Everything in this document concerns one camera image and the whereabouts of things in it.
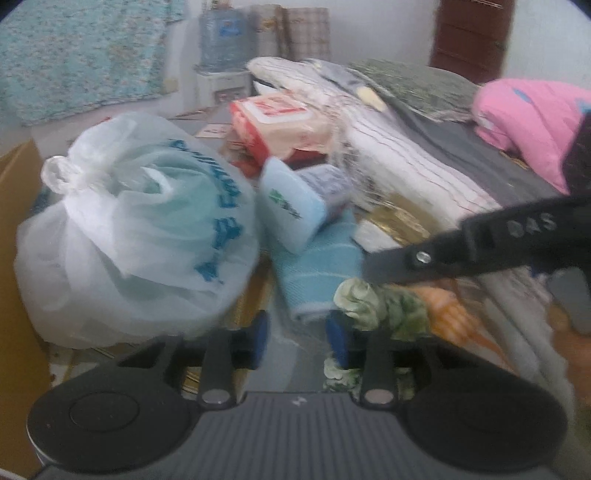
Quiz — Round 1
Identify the green patterned pillow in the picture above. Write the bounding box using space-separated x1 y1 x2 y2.
348 59 482 124

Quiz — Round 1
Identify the green scrunchie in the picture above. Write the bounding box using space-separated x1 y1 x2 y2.
322 278 433 394

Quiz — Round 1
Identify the blue water bottle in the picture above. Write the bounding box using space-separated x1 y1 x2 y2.
198 6 258 73

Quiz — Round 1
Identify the teal patterned cloth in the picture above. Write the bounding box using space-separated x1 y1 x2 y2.
0 0 186 128

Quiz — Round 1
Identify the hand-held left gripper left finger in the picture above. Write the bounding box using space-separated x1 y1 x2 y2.
117 311 269 411

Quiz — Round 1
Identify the light blue tissue pack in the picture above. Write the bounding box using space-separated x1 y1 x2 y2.
255 156 329 256

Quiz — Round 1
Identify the brown cardboard box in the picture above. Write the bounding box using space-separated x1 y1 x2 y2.
0 137 52 480

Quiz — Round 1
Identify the pink blanket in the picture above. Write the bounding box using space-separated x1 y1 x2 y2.
472 78 591 195

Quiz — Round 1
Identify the light blue striped towel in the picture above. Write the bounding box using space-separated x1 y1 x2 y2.
269 207 366 325

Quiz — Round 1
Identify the red white wipes pack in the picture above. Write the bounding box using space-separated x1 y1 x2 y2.
228 89 334 163

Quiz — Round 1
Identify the checked rolled cloth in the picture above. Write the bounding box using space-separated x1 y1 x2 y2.
248 4 332 64

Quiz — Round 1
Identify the white plastic bag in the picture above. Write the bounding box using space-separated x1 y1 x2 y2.
13 112 262 350

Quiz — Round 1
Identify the brown wooden door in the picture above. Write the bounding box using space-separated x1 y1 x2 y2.
428 0 516 85

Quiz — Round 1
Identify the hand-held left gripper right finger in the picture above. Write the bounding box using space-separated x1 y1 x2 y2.
324 311 463 410

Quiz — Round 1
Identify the grey bed sheet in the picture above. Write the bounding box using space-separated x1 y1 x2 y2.
405 110 565 205

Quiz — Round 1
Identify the small grey blue pack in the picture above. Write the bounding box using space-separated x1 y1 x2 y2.
294 165 352 219

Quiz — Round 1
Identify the gold foil packet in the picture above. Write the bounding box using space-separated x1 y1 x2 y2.
367 193 445 246

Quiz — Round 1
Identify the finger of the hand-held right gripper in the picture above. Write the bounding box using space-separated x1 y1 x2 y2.
361 230 470 287

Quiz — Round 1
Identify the orange striped cloth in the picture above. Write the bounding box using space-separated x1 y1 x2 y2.
413 284 515 367

